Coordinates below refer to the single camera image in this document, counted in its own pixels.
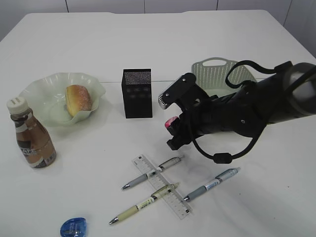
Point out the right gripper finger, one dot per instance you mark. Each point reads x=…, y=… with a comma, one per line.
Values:
x=176, y=143
x=175, y=126

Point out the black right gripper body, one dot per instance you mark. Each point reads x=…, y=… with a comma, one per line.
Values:
x=199, y=117

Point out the grey grip pen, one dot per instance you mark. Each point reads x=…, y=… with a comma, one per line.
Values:
x=148, y=170

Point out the clear plastic ruler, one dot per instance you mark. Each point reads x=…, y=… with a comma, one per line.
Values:
x=173, y=199

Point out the bread roll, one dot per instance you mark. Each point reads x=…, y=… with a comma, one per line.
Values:
x=77, y=99

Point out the blue pencil sharpener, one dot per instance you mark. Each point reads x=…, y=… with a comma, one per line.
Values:
x=75, y=227

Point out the brown coffee drink bottle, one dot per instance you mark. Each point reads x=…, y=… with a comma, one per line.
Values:
x=32, y=137

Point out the pink pencil sharpener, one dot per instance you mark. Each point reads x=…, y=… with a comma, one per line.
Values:
x=170, y=121

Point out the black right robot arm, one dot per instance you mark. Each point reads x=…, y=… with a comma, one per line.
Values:
x=261, y=96

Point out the green plastic basket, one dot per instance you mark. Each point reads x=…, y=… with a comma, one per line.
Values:
x=211, y=74

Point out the beige grip pen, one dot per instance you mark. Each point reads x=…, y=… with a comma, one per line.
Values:
x=151, y=199

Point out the black mesh pen holder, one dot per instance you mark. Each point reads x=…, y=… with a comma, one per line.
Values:
x=137, y=93

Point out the blue clip pen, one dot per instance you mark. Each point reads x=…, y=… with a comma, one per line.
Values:
x=215, y=182

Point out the wavy green glass plate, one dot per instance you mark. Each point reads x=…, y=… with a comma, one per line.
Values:
x=47, y=97

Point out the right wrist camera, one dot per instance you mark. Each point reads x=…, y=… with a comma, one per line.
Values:
x=176, y=90

